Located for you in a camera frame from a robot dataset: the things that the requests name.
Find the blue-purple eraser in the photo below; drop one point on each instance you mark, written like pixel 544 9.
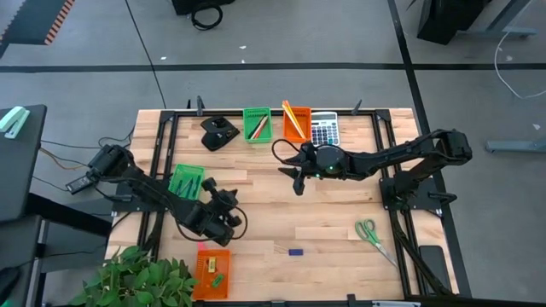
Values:
pixel 295 252

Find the grey desk calculator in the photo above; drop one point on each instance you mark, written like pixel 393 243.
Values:
pixel 325 130

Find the green leafy plant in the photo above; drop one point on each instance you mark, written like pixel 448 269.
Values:
pixel 136 281

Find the grey desk foot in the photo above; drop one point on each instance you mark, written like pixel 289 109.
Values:
pixel 512 146

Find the black orange-striped floor mat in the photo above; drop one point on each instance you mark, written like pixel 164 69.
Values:
pixel 38 21

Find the black desk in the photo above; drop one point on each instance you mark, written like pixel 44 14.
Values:
pixel 448 17

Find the blue crayon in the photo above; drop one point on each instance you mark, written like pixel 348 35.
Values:
pixel 181 187
pixel 189 187

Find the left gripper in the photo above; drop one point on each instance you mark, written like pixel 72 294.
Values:
pixel 211 224

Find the orange pencil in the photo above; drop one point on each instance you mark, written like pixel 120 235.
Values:
pixel 296 119

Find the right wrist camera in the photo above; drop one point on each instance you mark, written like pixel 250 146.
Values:
pixel 298 187

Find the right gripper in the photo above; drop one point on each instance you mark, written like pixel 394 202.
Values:
pixel 326 162

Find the black tape dispenser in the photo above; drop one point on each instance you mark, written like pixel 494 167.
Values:
pixel 219 132

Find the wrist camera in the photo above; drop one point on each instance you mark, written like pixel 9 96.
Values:
pixel 222 196
pixel 298 187

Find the pink eraser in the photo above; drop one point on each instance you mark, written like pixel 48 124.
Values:
pixel 201 246

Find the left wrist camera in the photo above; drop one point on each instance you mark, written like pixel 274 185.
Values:
pixel 222 196

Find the mint green stapler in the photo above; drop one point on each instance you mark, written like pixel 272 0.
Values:
pixel 13 121

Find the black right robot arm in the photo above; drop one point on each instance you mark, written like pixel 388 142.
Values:
pixel 405 158

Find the green plastic basket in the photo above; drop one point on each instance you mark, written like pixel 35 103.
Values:
pixel 177 181
pixel 249 123

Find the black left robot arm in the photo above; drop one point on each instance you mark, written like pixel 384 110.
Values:
pixel 141 187

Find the black side table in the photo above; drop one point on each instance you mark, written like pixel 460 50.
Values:
pixel 21 170

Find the orange plastic basket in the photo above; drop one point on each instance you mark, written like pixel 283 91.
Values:
pixel 202 281
pixel 290 134

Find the black pen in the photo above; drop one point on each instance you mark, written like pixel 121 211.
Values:
pixel 256 127

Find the black table frame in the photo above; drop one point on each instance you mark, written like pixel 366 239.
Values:
pixel 187 113

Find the black equipment base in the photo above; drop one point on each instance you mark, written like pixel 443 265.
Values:
pixel 200 5

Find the grey crayon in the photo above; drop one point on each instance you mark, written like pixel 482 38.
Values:
pixel 196 188

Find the black smartphone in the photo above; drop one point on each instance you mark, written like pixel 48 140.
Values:
pixel 435 266

